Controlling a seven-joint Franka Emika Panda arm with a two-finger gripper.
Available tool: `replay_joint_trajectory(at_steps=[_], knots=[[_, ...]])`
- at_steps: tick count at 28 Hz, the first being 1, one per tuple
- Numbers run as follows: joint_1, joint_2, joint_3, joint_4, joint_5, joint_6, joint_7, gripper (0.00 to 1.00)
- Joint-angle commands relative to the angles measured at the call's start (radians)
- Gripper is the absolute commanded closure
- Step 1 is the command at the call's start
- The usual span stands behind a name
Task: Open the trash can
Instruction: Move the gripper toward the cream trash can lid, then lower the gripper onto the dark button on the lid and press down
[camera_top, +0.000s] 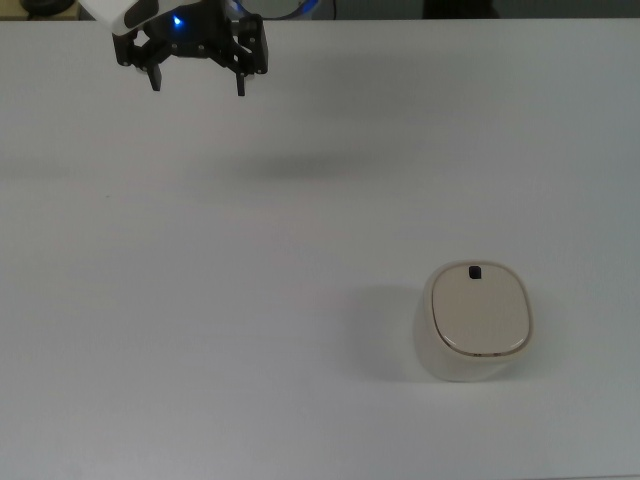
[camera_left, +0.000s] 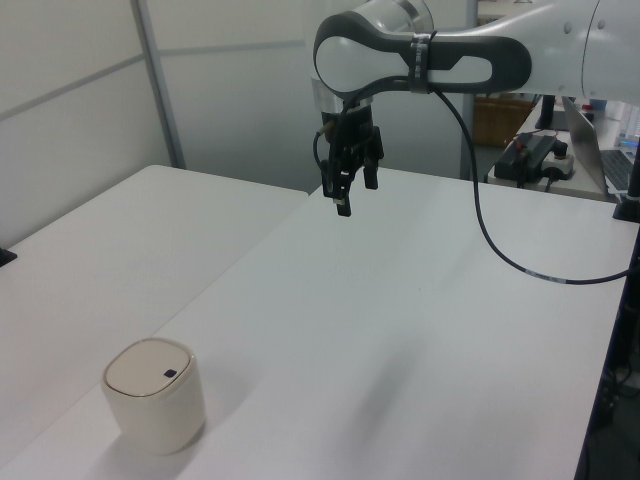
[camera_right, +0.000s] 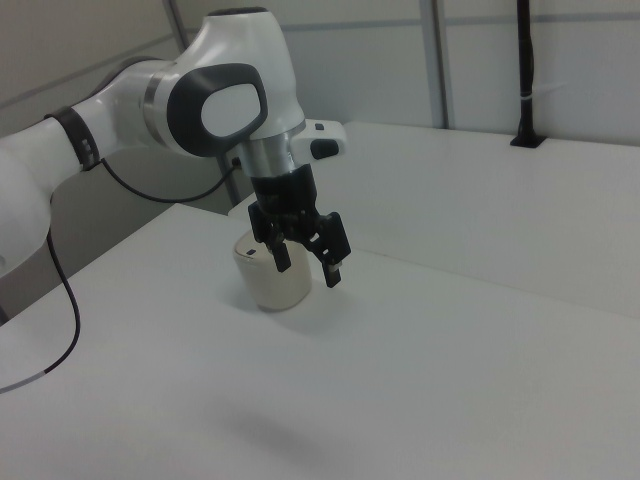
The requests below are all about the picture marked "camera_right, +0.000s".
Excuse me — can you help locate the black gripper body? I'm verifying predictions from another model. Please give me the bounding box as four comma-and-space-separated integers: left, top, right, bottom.
248, 164, 322, 227

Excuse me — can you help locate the small white trash can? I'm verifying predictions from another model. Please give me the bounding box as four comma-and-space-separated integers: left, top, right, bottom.
230, 229, 314, 314

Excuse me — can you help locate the black pole with base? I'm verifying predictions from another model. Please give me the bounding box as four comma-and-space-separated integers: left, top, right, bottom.
509, 0, 547, 149

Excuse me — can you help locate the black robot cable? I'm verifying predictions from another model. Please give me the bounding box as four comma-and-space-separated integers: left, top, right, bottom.
0, 156, 242, 394

